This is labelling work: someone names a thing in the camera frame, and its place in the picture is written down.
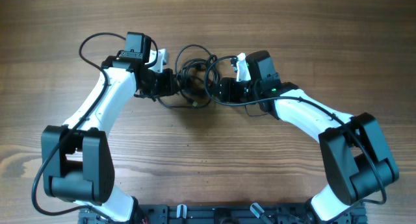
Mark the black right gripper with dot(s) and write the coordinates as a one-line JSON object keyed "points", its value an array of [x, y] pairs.
{"points": [[224, 89]]}

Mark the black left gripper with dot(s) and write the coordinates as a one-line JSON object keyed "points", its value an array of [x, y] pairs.
{"points": [[168, 89]]}

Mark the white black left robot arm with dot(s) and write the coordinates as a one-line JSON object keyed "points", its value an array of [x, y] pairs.
{"points": [[77, 171]]}

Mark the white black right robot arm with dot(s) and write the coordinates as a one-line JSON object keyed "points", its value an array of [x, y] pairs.
{"points": [[357, 159]]}

